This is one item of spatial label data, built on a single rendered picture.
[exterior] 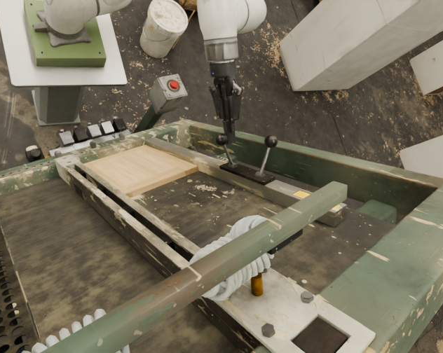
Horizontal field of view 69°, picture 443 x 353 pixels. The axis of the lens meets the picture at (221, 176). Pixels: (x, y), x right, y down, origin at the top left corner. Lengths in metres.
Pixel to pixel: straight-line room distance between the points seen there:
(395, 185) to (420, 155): 3.50
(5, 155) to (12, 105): 0.33
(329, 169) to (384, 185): 0.17
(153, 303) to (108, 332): 0.03
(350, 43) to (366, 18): 0.21
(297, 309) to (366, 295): 0.10
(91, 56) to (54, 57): 0.16
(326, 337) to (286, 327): 0.05
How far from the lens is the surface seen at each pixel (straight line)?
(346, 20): 3.18
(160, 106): 1.66
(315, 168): 1.08
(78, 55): 1.70
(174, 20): 2.69
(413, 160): 4.50
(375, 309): 0.48
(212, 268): 0.28
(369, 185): 1.00
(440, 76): 5.63
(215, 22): 0.89
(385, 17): 2.98
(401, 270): 0.55
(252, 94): 3.18
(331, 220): 0.80
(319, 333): 0.43
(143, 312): 0.26
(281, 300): 0.46
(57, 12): 1.59
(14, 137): 2.38
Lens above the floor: 2.21
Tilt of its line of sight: 57 degrees down
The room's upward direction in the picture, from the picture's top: 60 degrees clockwise
